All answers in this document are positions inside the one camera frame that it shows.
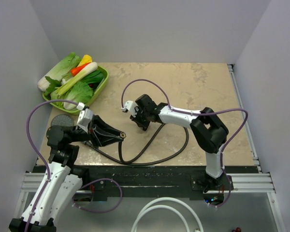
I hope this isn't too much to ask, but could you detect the yellow pepper toy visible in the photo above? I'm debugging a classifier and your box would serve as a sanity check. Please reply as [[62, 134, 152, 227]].
[[78, 55, 92, 67]]

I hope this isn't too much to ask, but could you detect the orange carrot toy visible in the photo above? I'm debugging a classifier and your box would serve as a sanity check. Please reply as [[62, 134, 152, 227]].
[[70, 63, 89, 76]]

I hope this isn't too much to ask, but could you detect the grey shower head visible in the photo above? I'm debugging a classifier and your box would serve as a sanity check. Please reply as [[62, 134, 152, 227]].
[[51, 114, 74, 127]]

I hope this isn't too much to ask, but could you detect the red small object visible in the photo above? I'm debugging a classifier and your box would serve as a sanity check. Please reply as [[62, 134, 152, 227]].
[[232, 227, 242, 232]]

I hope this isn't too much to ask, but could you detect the green plastic tray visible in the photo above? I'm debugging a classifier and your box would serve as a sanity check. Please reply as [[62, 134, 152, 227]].
[[50, 66, 109, 115]]

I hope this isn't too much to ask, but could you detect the black shower hose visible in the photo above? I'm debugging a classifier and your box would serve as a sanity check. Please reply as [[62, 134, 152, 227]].
[[83, 123, 190, 166]]

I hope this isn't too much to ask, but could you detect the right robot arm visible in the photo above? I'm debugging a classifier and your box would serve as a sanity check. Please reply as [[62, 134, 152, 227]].
[[122, 94, 229, 190]]

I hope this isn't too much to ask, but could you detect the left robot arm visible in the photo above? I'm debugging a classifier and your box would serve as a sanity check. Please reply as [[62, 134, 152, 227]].
[[9, 115, 126, 232]]

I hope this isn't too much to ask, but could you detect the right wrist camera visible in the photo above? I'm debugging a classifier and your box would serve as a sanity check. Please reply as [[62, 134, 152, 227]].
[[121, 101, 138, 116]]

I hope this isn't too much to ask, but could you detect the white hose loop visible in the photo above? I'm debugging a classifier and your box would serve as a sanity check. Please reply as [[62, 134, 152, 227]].
[[130, 197, 204, 232]]

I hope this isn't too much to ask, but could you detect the green lettuce toy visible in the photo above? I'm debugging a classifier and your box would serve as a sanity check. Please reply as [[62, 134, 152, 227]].
[[50, 82, 94, 104]]

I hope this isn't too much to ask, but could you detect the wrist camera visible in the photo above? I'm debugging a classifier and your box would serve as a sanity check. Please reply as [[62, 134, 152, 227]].
[[76, 102, 93, 133], [121, 101, 138, 116]]

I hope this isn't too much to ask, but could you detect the white leek toy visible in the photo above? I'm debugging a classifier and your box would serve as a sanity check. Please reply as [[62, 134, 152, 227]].
[[55, 62, 98, 96]]

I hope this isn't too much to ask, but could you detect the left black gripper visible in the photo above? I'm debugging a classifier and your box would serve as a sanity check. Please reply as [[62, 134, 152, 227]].
[[69, 113, 124, 148]]

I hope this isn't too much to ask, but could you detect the dark green vegetable toy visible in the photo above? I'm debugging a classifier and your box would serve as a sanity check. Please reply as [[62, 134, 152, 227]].
[[80, 70, 104, 85]]

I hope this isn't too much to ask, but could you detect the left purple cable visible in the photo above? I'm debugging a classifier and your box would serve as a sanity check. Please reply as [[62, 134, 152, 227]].
[[23, 100, 123, 232]]

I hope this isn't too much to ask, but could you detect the napa cabbage toy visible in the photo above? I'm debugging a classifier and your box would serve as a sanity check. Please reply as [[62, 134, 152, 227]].
[[38, 52, 81, 92]]

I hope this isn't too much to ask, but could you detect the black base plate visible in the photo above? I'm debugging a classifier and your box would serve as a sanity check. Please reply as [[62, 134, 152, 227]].
[[33, 165, 259, 202]]

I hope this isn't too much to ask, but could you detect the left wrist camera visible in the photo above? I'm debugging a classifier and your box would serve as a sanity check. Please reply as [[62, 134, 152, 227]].
[[76, 102, 93, 133]]

